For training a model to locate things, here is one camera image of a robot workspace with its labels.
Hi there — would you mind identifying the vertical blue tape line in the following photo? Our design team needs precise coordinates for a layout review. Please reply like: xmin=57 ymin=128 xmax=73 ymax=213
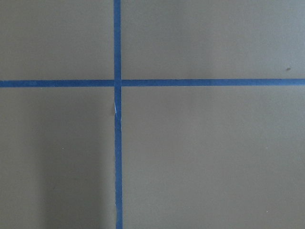
xmin=113 ymin=0 xmax=123 ymax=229

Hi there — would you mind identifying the horizontal blue tape line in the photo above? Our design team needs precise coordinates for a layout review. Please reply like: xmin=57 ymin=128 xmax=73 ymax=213
xmin=0 ymin=79 xmax=305 ymax=88

